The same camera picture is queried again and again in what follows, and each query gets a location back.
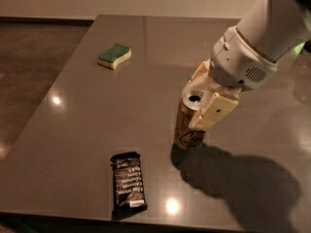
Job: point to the black rxbar chocolate bar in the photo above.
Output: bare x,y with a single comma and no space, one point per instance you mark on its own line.
128,186

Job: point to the orange La Croix can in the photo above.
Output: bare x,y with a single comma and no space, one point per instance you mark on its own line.
184,137

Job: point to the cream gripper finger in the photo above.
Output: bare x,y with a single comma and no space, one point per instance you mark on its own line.
218,107
200,80

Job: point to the green and yellow sponge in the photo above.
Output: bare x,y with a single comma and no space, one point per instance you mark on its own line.
114,56

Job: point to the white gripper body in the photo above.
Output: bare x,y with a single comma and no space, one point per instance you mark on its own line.
239,59

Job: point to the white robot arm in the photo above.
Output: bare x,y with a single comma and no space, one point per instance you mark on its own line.
271,28

